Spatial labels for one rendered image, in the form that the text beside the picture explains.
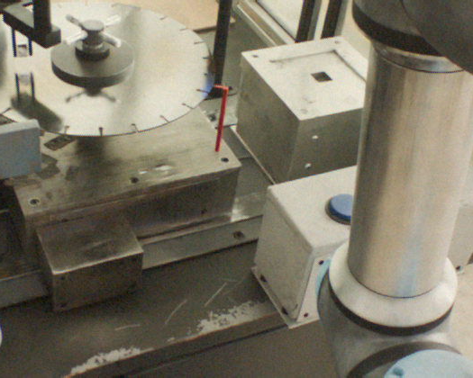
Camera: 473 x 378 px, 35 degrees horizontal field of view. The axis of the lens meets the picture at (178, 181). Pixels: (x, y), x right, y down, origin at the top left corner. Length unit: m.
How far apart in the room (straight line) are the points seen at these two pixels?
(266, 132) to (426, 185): 0.57
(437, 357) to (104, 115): 0.47
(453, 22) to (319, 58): 0.79
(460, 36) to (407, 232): 0.25
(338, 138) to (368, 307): 0.45
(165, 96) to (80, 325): 0.30
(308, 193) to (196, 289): 0.20
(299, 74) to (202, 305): 0.38
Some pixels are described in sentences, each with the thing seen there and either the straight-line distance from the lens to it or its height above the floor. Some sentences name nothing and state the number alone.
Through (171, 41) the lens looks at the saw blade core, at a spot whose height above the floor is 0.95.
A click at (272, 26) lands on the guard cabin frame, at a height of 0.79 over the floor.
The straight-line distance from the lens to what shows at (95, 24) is 1.00.
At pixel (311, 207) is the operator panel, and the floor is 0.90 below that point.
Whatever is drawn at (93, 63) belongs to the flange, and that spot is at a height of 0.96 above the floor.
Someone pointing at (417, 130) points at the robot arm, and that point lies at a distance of 0.56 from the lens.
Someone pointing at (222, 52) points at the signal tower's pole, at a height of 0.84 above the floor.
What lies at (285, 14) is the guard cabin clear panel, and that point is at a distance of 1.47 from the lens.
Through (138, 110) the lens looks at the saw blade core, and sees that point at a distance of 0.93.
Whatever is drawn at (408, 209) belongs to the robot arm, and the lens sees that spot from 0.61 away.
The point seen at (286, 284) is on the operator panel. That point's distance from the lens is 0.95.
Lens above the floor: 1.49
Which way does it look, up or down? 41 degrees down
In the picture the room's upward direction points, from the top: 6 degrees clockwise
